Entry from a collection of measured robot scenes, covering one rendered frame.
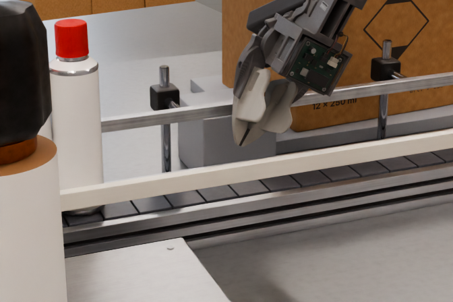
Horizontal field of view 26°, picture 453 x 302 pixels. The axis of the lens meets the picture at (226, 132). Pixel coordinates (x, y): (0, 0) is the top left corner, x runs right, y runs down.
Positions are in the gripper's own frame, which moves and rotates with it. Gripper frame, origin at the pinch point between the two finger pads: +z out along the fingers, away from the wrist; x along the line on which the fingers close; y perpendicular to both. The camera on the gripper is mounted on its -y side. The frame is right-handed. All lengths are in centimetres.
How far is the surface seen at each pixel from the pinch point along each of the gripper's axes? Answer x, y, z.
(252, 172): 1.0, 4.6, 2.9
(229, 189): 0.6, 2.6, 6.0
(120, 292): -14.8, 20.1, 14.8
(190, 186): -5.1, 4.6, 6.9
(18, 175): -32.8, 32.8, 3.8
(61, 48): -24.0, 1.8, -0.8
